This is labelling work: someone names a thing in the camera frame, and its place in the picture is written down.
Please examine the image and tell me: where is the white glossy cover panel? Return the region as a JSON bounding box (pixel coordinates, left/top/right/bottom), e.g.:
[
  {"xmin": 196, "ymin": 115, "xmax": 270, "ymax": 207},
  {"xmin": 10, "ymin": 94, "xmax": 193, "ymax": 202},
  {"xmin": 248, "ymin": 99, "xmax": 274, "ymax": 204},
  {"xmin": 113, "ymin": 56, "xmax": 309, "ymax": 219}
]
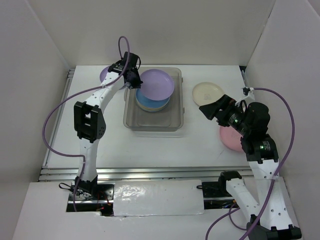
[{"xmin": 113, "ymin": 180, "xmax": 205, "ymax": 217}]

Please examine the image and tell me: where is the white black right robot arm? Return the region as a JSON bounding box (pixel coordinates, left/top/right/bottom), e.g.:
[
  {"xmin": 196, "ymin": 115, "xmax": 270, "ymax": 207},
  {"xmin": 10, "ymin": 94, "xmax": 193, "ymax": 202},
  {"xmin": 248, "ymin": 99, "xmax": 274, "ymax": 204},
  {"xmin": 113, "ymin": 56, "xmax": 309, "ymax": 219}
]
[{"xmin": 199, "ymin": 95, "xmax": 302, "ymax": 240}]

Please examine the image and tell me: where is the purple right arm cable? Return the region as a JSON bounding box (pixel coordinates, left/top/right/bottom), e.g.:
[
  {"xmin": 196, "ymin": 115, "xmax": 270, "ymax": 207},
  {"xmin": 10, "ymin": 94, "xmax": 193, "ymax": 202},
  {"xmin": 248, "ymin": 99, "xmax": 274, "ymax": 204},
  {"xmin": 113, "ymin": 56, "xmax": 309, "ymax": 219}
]
[{"xmin": 205, "ymin": 87, "xmax": 296, "ymax": 240}]

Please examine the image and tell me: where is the yellow plastic plate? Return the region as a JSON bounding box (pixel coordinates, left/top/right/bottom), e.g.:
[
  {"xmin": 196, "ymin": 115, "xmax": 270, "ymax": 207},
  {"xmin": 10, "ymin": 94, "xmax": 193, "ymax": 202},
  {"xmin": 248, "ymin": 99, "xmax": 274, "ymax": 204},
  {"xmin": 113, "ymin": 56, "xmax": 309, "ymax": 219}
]
[{"xmin": 138, "ymin": 104, "xmax": 167, "ymax": 113}]

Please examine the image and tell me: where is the clear plastic bin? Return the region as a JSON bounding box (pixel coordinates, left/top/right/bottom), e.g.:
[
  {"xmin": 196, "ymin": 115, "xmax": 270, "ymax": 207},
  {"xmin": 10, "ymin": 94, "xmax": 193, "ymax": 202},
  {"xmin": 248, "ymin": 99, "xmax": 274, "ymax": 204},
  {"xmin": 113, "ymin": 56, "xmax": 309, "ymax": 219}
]
[{"xmin": 123, "ymin": 67, "xmax": 184, "ymax": 132}]

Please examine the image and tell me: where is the pink plastic plate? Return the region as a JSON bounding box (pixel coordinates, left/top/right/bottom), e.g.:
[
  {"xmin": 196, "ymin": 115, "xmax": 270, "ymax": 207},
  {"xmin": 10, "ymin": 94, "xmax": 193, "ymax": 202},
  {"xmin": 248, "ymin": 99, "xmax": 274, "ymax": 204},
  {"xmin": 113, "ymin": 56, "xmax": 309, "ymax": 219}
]
[{"xmin": 219, "ymin": 126, "xmax": 243, "ymax": 153}]

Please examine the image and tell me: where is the cream plastic plate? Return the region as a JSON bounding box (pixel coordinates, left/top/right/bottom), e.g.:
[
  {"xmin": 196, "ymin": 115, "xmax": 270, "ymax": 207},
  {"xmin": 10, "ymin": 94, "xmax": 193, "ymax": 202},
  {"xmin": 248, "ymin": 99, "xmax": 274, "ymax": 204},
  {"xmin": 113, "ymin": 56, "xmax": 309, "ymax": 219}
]
[{"xmin": 192, "ymin": 82, "xmax": 225, "ymax": 106}]

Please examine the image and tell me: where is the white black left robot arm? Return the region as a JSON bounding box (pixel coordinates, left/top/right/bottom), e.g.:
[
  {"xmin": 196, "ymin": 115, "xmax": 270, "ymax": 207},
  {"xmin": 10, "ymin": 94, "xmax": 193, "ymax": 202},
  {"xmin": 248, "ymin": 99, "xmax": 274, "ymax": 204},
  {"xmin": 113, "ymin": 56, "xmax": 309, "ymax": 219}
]
[{"xmin": 73, "ymin": 52, "xmax": 143, "ymax": 200}]

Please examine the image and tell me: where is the purple plate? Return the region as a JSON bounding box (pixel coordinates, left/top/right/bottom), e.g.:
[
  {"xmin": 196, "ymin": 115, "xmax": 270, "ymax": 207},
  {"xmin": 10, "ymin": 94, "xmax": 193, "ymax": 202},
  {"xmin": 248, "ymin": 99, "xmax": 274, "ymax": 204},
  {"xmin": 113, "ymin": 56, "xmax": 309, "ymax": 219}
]
[
  {"xmin": 99, "ymin": 65, "xmax": 126, "ymax": 92},
  {"xmin": 140, "ymin": 69, "xmax": 175, "ymax": 101}
]

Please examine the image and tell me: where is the aluminium rail frame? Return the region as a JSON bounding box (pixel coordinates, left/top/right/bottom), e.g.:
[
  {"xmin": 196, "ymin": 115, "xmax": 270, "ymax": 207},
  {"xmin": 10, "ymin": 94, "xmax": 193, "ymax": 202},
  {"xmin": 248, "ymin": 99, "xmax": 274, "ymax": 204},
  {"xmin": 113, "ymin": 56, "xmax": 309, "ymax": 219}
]
[{"xmin": 40, "ymin": 65, "xmax": 254, "ymax": 184}]

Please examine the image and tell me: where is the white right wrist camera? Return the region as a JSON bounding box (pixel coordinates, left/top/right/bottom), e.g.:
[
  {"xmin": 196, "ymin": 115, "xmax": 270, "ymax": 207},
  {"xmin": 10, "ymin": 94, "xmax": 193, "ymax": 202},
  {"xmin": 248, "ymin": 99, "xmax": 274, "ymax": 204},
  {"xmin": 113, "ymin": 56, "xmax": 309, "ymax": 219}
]
[{"xmin": 236, "ymin": 87, "xmax": 255, "ymax": 106}]

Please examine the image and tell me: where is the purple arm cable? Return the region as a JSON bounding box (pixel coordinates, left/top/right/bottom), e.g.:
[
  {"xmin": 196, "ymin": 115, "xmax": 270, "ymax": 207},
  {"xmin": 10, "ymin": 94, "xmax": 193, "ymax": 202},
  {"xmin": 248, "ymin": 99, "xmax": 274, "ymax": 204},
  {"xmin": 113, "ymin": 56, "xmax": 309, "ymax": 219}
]
[
  {"xmin": 205, "ymin": 87, "xmax": 296, "ymax": 240},
  {"xmin": 42, "ymin": 36, "xmax": 132, "ymax": 213}
]

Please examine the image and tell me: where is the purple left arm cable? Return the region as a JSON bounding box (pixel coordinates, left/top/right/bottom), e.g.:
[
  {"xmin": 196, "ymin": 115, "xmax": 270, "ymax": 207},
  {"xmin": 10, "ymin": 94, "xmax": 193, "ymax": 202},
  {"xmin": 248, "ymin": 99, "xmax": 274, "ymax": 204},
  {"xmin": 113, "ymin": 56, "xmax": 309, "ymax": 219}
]
[{"xmin": 42, "ymin": 36, "xmax": 132, "ymax": 213}]

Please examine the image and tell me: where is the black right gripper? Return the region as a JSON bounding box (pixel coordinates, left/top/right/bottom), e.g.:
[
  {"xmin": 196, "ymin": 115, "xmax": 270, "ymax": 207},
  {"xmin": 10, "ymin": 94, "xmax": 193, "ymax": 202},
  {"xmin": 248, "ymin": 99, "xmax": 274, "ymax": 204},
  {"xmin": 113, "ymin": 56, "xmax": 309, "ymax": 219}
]
[{"xmin": 199, "ymin": 93, "xmax": 251, "ymax": 135}]

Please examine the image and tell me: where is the blue plastic plate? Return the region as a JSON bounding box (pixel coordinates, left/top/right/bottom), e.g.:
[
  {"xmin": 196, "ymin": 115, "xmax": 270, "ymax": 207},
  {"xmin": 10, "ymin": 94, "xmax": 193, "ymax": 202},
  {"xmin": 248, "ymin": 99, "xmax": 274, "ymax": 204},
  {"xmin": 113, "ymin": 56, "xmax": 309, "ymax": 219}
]
[{"xmin": 135, "ymin": 89, "xmax": 170, "ymax": 108}]

